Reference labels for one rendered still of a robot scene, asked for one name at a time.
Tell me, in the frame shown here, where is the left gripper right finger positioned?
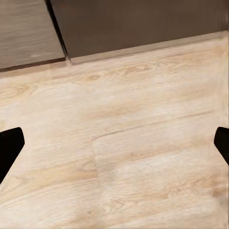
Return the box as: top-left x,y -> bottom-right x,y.
214,127 -> 229,165

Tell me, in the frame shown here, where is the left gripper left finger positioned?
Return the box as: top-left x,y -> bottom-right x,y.
0,127 -> 25,184

